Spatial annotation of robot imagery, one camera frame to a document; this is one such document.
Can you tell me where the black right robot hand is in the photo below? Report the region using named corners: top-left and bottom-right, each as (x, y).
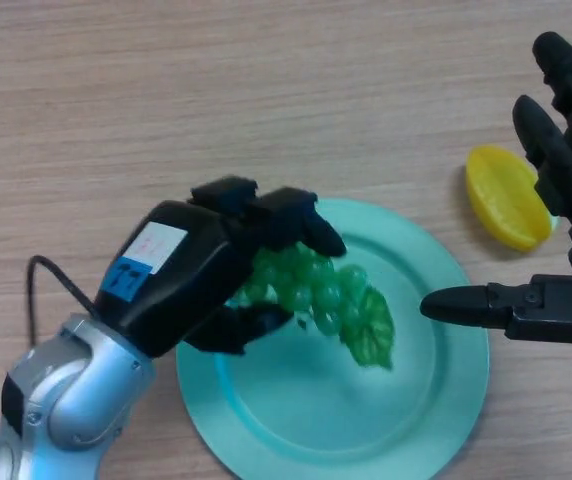
top-left (419, 31), bottom-right (572, 345)

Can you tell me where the green round plate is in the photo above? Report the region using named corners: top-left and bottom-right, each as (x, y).
top-left (174, 197), bottom-right (491, 480)

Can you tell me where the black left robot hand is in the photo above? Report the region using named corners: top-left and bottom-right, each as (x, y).
top-left (94, 174), bottom-right (349, 360)

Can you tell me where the yellow starfruit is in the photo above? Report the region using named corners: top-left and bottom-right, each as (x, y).
top-left (466, 144), bottom-right (554, 253)

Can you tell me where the green grapes bunch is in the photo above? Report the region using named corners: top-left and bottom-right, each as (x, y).
top-left (229, 245), bottom-right (396, 372)

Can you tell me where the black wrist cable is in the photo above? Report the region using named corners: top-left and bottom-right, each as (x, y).
top-left (25, 255), bottom-right (107, 347)

